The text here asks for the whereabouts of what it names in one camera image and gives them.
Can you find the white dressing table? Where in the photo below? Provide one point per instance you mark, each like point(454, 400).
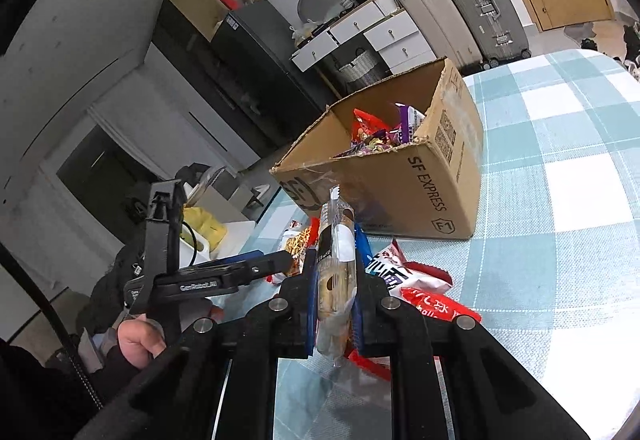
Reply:
point(390, 27)

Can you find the clear plastic bag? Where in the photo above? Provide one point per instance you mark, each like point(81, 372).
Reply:
point(305, 32)

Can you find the dark tall cabinet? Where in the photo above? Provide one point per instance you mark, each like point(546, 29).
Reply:
point(200, 85)

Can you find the white side table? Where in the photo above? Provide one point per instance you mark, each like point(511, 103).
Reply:
point(235, 235)

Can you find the person's left forearm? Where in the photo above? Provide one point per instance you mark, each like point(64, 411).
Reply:
point(40, 395)

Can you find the dark refrigerator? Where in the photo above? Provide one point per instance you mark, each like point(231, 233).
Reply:
point(270, 55)

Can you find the silver purple snack packet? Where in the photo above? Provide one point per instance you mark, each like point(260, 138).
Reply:
point(410, 122)

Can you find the beige suitcase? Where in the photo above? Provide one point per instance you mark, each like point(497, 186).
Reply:
point(435, 15)

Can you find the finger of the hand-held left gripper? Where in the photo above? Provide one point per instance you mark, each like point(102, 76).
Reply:
point(240, 256)
point(265, 265)

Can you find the person's left hand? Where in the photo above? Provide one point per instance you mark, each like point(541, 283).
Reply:
point(140, 342)

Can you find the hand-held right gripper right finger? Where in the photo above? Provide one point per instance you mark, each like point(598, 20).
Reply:
point(361, 255)

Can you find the orange stick snack packet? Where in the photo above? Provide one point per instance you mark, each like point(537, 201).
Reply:
point(297, 240)

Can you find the purple grape candy packet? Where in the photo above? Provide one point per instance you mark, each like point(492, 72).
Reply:
point(370, 145)

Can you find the silver suitcase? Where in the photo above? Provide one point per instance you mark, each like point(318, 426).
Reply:
point(485, 5)

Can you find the clear biscuit packet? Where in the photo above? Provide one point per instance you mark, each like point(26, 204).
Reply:
point(335, 270)

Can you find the dark cloth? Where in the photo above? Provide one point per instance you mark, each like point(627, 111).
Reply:
point(107, 290)

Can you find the scattered shoes pile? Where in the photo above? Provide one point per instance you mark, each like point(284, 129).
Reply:
point(630, 45)

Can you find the white jug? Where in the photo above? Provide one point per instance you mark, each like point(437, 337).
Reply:
point(192, 250)

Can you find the white slipper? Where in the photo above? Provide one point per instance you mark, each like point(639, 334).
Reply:
point(260, 192)

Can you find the brown cardboard box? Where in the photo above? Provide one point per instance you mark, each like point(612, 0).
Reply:
point(400, 190)

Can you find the yellow bag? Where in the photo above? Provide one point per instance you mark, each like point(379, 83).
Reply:
point(205, 225)

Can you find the grey doormat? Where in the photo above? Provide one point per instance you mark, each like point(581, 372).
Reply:
point(585, 31)

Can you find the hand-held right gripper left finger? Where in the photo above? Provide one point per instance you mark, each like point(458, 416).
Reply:
point(311, 310)

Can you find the woven laundry basket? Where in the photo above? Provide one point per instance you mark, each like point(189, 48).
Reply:
point(360, 67)

